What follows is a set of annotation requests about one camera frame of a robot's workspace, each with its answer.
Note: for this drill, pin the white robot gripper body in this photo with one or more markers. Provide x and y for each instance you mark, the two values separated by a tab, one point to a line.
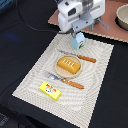
75	15

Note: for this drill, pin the small blue milk carton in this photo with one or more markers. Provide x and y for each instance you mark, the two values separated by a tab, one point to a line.
78	41

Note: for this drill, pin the orange bread loaf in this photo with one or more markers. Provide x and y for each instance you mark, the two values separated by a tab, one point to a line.
68	64

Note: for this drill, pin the yellow butter box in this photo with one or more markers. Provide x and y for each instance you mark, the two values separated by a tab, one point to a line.
50	90

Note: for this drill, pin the pink serving board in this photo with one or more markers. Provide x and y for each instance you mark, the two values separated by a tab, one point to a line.
106	26

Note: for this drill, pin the beige bowl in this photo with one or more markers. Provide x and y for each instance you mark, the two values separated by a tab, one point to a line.
122	15

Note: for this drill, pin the round beige wooden plate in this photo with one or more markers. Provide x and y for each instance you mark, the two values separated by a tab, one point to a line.
65	74

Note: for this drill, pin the white woven placemat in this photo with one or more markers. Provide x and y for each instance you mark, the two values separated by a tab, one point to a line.
74	105

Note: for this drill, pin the knife with wooden handle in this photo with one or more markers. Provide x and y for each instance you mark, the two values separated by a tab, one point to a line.
79	56

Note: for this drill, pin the fork with wooden handle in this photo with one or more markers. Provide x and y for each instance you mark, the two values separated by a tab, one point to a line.
54	77

